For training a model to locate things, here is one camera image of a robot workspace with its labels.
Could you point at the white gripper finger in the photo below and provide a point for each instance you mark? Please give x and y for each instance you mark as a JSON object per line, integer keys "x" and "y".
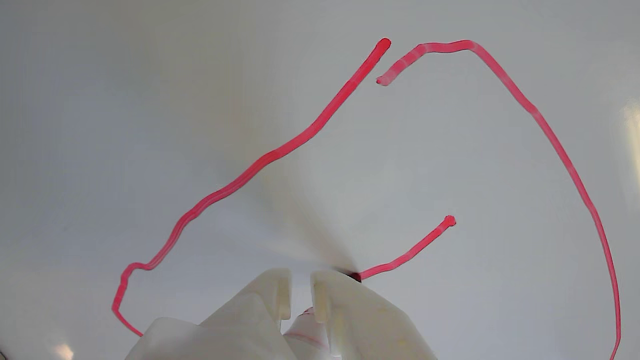
{"x": 370, "y": 325}
{"x": 235, "y": 325}

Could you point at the white marker with red end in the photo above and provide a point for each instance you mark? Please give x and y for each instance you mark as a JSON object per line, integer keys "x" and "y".
{"x": 307, "y": 336}

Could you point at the large whiteboard with metal frame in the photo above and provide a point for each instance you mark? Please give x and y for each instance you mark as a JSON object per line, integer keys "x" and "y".
{"x": 150, "y": 100}

